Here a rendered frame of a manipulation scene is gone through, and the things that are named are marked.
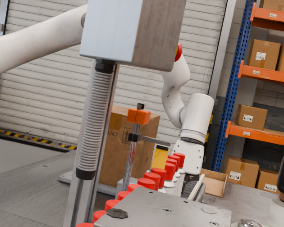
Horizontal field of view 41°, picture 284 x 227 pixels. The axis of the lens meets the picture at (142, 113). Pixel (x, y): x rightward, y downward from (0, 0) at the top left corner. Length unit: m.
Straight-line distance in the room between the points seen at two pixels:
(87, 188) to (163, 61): 0.31
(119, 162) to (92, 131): 0.76
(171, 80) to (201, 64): 3.98
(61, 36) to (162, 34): 0.57
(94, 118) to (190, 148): 0.61
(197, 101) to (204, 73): 3.93
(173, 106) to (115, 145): 0.27
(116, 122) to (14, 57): 0.43
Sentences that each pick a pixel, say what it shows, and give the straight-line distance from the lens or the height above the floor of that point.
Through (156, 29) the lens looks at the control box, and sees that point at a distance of 0.64.
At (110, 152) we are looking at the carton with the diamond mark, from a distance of 1.41.
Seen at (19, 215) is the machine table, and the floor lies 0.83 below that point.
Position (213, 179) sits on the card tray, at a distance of 1.95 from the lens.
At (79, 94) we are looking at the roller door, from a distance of 5.41.
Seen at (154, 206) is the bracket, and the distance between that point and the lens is 0.39.
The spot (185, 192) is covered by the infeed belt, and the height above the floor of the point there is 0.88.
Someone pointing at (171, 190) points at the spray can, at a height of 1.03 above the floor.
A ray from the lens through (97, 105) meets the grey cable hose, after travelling 0.65.
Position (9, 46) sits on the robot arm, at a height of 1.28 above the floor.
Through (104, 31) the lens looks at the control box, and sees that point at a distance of 0.69.
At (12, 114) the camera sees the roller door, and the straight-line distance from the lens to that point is 5.80.
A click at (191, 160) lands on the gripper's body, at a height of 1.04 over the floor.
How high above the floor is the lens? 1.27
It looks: 5 degrees down
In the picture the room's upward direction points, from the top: 11 degrees clockwise
